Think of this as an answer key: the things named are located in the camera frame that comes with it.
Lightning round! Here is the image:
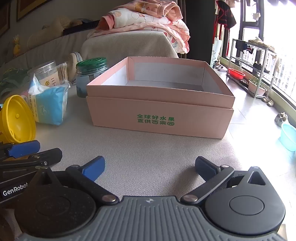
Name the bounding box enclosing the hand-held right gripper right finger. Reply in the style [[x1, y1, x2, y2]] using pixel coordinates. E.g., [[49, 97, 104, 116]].
[[181, 156, 270, 205]]

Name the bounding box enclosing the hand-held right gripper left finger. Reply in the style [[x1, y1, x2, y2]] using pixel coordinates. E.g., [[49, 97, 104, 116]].
[[30, 156, 119, 205]]

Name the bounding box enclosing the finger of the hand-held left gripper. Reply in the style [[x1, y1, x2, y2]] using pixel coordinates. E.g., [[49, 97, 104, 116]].
[[0, 148, 63, 172], [0, 140, 41, 159]]

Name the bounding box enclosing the pink cardboard box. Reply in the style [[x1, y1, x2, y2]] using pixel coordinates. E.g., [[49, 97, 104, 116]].
[[86, 56, 236, 139]]

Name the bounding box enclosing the yellow plastic lid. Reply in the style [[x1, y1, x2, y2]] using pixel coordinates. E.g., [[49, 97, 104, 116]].
[[0, 95, 37, 143]]

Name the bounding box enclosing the blue tissue pack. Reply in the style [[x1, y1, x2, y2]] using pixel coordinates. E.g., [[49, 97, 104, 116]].
[[28, 74, 71, 126]]

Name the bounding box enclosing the green cloth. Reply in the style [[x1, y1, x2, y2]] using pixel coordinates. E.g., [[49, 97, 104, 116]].
[[0, 68, 30, 98]]

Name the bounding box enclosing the clear plastic jar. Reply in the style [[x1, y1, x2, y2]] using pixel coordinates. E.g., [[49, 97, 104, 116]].
[[27, 60, 58, 87]]

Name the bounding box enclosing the cotton swab container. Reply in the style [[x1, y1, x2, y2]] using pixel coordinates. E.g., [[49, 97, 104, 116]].
[[57, 61, 70, 84]]

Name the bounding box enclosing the light blue plastic basin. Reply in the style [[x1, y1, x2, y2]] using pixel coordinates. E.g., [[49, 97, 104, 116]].
[[279, 123, 296, 151]]

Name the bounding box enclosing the green round lid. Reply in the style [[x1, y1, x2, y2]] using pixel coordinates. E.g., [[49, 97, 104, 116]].
[[76, 58, 109, 98]]

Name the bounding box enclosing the small ceramic figure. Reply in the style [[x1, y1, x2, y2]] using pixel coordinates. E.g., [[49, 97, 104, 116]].
[[275, 112, 288, 127]]

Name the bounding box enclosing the pink white basin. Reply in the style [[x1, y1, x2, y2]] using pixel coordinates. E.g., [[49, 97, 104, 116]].
[[248, 77, 267, 96]]

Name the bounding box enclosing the red plastic basin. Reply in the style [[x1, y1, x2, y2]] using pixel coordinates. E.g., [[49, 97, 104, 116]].
[[228, 68, 246, 80]]

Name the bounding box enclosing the beige round fabric object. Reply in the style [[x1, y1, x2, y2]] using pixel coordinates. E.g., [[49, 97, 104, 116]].
[[67, 52, 82, 82]]

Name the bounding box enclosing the yellow duck toy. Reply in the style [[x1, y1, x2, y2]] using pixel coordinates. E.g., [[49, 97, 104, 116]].
[[11, 35, 22, 57]]

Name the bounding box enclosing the metal shelf rack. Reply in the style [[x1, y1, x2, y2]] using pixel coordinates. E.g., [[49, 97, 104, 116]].
[[229, 38, 278, 99]]

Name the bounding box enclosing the white bag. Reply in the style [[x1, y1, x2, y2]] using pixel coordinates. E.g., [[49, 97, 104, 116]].
[[211, 37, 222, 65]]

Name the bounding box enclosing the beige sofa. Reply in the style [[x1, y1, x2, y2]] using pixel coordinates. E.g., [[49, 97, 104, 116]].
[[0, 22, 255, 209]]

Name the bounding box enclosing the beige plush toy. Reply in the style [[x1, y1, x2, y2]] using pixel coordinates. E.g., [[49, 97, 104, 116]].
[[55, 17, 82, 30]]

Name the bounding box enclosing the dark blue flat box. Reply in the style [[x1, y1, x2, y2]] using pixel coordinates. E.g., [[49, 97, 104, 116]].
[[62, 20, 101, 35]]

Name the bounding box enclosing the dark curtain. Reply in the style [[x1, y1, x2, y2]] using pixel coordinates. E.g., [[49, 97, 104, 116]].
[[185, 0, 216, 63]]

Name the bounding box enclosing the pink printed blanket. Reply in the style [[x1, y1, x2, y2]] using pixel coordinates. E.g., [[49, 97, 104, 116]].
[[87, 8, 190, 55]]

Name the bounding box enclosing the black and red hanging garment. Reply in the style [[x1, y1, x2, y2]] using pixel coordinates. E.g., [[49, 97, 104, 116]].
[[216, 0, 237, 29]]

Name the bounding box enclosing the pink ruffled garment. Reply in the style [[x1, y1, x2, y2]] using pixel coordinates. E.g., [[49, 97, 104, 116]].
[[113, 0, 183, 24]]

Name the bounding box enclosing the narrow picture frame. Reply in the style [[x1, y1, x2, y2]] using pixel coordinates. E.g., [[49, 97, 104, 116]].
[[0, 0, 11, 37]]

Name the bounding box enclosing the large picture frame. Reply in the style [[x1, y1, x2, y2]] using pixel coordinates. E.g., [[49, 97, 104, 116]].
[[16, 0, 53, 22]]

